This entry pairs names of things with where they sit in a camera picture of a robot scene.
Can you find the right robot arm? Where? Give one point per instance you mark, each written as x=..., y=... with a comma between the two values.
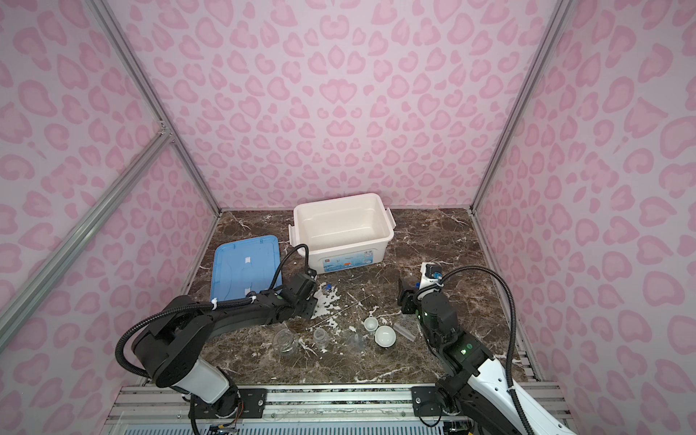
x=475, y=384

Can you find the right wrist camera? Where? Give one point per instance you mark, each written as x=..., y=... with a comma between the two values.
x=431, y=274

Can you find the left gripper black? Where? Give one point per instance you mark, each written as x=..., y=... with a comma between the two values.
x=312, y=307

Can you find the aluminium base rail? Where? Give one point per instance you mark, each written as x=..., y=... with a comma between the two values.
x=293, y=409

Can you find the white plastic storage bin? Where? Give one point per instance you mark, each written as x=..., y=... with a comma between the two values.
x=343, y=233

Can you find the white ceramic evaporating dish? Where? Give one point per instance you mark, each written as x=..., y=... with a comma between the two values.
x=385, y=336

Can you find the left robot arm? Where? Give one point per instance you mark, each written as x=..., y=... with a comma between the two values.
x=166, y=347

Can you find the clear plastic test tube rack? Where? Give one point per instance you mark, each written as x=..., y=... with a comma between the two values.
x=407, y=329

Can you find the blue plastic bin lid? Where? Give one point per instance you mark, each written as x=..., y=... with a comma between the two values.
x=244, y=266

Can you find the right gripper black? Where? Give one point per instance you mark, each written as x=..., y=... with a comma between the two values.
x=408, y=296

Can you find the small white ceramic crucible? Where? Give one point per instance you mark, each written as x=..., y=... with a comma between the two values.
x=371, y=324

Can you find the small clear glass beaker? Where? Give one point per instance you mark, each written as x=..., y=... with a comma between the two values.
x=321, y=338

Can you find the clear glass flask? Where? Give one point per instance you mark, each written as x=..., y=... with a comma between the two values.
x=285, y=343

